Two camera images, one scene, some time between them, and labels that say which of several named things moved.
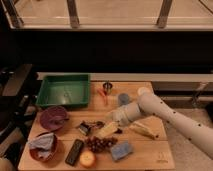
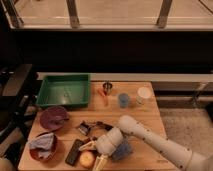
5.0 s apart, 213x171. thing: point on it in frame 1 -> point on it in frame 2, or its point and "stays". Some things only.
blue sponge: [121, 150] stays
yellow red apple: [87, 159] stays
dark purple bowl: [53, 118] stays
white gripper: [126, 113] -> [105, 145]
